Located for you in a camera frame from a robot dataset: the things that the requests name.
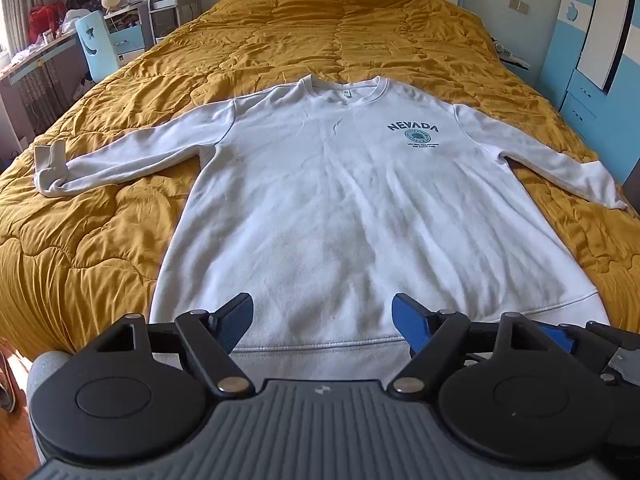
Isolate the light blue chair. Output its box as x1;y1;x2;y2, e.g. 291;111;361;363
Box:
75;10;124;84

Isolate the mustard yellow quilt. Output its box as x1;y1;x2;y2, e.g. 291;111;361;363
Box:
0;0;640;356

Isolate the person's grey trouser leg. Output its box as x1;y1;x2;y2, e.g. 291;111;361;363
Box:
26;350;70;401

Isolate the white and black bedside object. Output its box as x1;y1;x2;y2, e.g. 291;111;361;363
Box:
492;38;532;69

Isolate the blue and white wardrobe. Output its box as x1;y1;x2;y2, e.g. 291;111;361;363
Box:
537;0;640;188

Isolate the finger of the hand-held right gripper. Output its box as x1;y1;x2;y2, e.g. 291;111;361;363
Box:
542;322;608;361
585;320;640;353

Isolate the cluttered desk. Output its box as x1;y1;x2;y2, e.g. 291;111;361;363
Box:
0;0;153;126

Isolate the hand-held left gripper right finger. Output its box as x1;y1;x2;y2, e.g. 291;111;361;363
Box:
386;292;563;396

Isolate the grey metal rack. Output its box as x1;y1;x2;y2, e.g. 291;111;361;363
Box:
147;0;207;44

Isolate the red bag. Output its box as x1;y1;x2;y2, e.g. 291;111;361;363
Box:
27;2;69;37

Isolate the grey curtain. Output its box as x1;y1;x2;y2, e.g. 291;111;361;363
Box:
0;0;43;61

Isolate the white printed sweatshirt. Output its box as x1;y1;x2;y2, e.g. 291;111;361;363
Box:
34;74;628;381

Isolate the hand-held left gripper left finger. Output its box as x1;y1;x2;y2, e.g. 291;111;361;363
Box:
95;292;257;397

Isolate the brown shoe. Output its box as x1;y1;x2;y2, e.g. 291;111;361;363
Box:
0;350;22;414

